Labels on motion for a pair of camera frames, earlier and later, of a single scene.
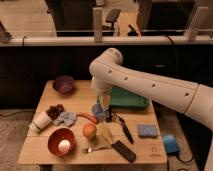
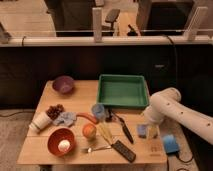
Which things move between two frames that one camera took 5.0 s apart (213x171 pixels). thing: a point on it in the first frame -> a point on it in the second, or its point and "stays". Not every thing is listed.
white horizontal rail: x=108 y=41 stays
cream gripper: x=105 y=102 -> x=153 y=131
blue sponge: x=147 y=129 stays
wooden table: x=69 y=127 stays
